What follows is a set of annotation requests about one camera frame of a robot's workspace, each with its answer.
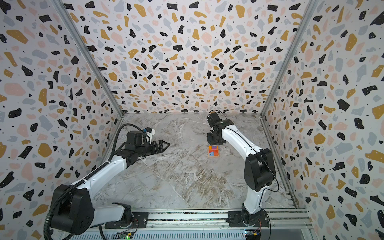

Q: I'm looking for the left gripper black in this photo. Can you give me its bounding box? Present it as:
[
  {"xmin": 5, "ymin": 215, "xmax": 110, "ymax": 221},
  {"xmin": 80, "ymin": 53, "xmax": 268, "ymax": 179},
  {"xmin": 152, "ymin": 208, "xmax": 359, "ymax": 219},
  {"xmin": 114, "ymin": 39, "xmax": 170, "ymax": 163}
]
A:
[{"xmin": 135, "ymin": 139, "xmax": 169, "ymax": 158}]

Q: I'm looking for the yellow-orange wood block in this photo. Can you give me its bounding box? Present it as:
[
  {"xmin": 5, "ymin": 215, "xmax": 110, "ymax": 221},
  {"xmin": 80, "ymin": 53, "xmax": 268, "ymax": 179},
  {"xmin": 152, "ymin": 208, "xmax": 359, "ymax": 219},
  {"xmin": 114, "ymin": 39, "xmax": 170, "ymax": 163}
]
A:
[{"xmin": 209, "ymin": 146, "xmax": 219, "ymax": 152}]

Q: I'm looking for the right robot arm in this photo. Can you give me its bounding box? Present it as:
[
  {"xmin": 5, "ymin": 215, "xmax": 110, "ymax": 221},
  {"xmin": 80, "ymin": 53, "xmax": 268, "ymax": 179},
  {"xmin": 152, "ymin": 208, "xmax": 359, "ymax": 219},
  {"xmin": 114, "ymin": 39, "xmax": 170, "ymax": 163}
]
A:
[{"xmin": 207, "ymin": 112, "xmax": 276, "ymax": 226}]

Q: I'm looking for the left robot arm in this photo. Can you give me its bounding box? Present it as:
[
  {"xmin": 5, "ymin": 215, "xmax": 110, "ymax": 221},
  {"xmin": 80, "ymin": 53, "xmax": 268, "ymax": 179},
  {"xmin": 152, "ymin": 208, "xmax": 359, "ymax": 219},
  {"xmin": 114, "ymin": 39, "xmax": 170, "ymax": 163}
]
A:
[{"xmin": 44, "ymin": 128, "xmax": 170, "ymax": 240}]

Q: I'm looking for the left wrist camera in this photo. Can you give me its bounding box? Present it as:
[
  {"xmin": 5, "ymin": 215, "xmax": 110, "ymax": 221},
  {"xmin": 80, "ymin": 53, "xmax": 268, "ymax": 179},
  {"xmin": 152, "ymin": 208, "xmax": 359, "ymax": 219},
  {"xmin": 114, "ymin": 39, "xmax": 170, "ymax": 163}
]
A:
[{"xmin": 143, "ymin": 127, "xmax": 156, "ymax": 139}]

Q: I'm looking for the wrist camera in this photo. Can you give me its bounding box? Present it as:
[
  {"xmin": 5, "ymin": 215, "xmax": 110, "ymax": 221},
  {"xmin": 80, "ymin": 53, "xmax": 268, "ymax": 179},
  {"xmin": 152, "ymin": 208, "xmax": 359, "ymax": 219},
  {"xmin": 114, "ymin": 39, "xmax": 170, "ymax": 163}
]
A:
[
  {"xmin": 207, "ymin": 112, "xmax": 222, "ymax": 129},
  {"xmin": 143, "ymin": 127, "xmax": 156, "ymax": 139}
]

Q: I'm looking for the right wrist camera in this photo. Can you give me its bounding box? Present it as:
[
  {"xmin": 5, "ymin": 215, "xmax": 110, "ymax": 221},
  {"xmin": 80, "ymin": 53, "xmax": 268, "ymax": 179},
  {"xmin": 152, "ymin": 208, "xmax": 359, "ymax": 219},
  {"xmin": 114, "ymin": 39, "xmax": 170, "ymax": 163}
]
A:
[{"xmin": 207, "ymin": 112, "xmax": 222, "ymax": 129}]

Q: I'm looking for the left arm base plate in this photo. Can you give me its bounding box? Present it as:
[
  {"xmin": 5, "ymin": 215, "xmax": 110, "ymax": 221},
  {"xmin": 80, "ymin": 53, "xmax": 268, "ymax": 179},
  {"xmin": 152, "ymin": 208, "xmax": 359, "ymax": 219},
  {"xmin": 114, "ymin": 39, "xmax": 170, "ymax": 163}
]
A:
[{"xmin": 105, "ymin": 212, "xmax": 149, "ymax": 230}]

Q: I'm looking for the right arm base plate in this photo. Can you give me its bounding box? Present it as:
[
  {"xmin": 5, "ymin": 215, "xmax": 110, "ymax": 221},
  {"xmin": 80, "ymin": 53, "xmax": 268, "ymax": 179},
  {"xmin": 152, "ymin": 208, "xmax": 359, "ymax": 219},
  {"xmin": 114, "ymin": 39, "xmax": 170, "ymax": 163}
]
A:
[{"xmin": 226, "ymin": 210, "xmax": 270, "ymax": 228}]

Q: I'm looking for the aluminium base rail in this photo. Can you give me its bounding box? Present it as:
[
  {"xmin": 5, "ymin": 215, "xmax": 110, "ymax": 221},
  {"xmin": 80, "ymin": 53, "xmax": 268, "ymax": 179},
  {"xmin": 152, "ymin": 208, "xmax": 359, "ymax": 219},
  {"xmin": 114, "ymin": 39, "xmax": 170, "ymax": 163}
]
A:
[{"xmin": 58, "ymin": 207, "xmax": 316, "ymax": 240}]

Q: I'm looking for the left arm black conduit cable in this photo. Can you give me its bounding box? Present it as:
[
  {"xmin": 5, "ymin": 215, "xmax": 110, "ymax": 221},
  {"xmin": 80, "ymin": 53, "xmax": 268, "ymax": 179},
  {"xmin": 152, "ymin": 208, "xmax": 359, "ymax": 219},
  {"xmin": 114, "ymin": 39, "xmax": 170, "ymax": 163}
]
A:
[{"xmin": 43, "ymin": 123, "xmax": 146, "ymax": 240}]

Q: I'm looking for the right frame aluminium post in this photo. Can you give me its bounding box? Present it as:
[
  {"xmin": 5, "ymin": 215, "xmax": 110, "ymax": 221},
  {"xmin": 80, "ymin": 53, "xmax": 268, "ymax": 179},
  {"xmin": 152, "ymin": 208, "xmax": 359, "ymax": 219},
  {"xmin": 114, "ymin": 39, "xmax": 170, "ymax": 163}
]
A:
[{"xmin": 261, "ymin": 0, "xmax": 319, "ymax": 118}]

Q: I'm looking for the frame aluminium post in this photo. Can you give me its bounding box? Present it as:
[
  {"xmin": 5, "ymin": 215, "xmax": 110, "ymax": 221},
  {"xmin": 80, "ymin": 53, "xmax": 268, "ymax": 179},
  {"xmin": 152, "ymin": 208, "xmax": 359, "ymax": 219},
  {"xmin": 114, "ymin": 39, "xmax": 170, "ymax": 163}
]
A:
[
  {"xmin": 261, "ymin": 0, "xmax": 319, "ymax": 118},
  {"xmin": 52, "ymin": 0, "xmax": 124, "ymax": 118}
]

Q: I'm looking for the left frame aluminium post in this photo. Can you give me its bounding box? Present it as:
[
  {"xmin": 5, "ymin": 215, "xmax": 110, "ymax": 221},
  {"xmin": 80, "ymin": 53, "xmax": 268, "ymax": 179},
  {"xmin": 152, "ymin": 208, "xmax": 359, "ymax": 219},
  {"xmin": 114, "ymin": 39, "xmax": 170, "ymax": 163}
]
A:
[{"xmin": 52, "ymin": 0, "xmax": 124, "ymax": 118}]

